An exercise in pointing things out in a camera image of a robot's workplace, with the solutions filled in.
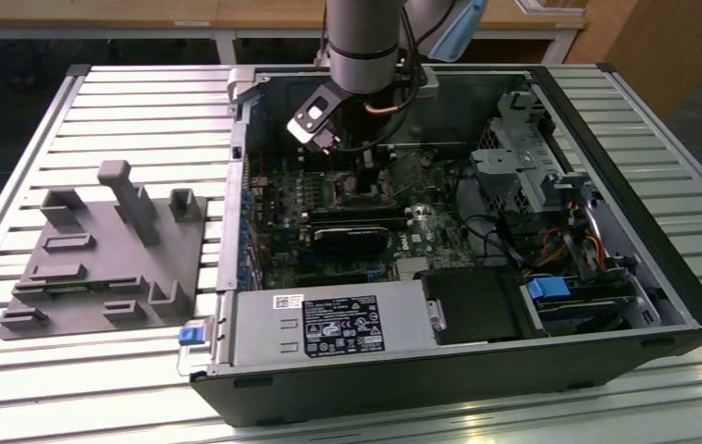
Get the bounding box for CPU socket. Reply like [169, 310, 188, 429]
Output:
[324, 169, 399, 209]

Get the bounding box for black RAM stick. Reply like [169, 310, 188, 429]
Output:
[307, 208, 405, 221]

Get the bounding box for green motherboard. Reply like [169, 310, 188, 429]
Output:
[244, 138, 481, 290]

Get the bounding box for grey metal drive cage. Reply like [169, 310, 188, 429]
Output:
[465, 90, 594, 215]

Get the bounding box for black graphics card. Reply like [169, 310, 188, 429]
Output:
[309, 224, 392, 258]

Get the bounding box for pale blue teach pendant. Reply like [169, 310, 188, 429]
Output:
[429, 0, 489, 63]

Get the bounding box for small silver heatsink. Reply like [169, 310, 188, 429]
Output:
[399, 257, 432, 279]

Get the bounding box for clear plastic box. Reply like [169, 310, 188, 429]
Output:
[514, 0, 587, 13]

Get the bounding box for blue disk carrier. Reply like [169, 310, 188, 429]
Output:
[526, 276, 574, 302]

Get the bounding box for silver power supply unit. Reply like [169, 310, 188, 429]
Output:
[228, 280, 439, 367]

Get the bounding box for wooden cabinet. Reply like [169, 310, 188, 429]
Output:
[564, 0, 702, 119]

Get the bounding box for grey parts rack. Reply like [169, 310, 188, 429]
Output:
[0, 159, 209, 342]

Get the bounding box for black PC case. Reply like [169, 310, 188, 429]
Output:
[188, 62, 702, 429]

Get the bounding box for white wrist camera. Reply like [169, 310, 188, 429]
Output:
[285, 82, 352, 154]

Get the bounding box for black camera cable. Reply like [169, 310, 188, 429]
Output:
[349, 0, 460, 154]

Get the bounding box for yellow wire bundle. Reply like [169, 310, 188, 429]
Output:
[532, 232, 575, 270]

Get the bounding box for orange wire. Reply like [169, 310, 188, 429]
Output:
[580, 233, 608, 270]

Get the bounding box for wooden desk white frame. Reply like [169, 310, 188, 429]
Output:
[0, 0, 590, 65]

